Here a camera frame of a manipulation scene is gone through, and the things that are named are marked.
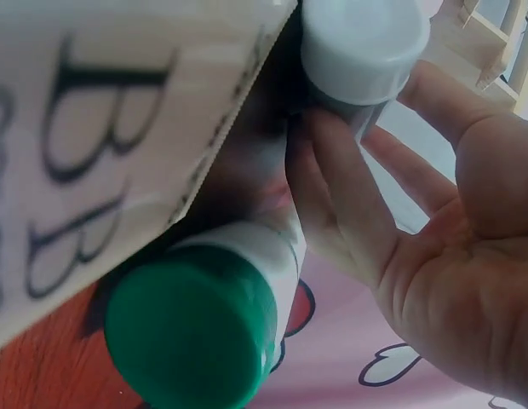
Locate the white lettered cardboard box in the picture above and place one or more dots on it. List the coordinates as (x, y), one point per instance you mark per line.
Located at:
(119, 128)

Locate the clear jar with white cap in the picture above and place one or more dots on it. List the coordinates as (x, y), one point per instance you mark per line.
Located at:
(357, 47)

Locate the person's right hand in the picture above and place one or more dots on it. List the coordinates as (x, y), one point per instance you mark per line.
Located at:
(468, 289)

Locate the white bottle with green cap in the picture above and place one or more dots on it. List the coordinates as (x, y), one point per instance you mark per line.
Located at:
(191, 324)

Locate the person's right thumb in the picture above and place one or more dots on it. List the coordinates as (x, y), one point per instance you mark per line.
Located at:
(468, 111)

